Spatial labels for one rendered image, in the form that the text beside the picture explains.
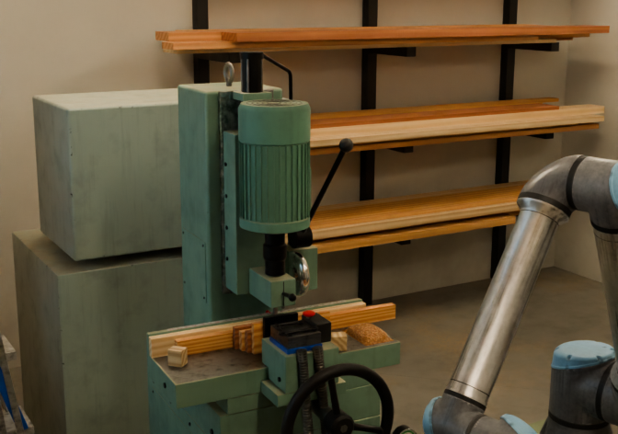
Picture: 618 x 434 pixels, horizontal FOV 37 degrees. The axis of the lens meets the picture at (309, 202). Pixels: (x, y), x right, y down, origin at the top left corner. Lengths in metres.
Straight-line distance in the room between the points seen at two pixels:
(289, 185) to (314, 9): 2.87
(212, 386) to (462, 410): 0.60
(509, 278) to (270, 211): 0.61
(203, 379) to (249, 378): 0.11
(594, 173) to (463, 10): 3.70
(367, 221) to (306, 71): 0.87
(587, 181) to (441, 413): 0.55
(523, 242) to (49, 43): 2.97
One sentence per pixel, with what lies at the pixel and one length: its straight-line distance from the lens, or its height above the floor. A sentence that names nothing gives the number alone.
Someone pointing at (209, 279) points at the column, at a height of 1.02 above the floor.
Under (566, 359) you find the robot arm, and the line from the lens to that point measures 2.38.
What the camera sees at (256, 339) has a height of 0.94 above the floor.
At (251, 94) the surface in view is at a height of 1.52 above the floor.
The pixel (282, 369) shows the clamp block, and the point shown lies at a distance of 2.16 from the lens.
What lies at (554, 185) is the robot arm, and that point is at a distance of 2.00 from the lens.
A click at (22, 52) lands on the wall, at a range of 4.47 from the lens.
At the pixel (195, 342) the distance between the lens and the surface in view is 2.32.
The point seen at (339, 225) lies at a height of 0.61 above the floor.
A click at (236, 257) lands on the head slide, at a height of 1.10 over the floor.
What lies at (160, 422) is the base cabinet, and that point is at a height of 0.59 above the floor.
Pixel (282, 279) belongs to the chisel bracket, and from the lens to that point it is 2.32.
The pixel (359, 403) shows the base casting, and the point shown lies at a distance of 2.40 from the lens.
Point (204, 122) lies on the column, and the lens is 2.41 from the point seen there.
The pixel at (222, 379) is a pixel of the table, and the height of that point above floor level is 0.89.
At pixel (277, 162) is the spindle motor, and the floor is 1.37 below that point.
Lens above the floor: 1.76
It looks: 13 degrees down
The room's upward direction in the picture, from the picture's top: straight up
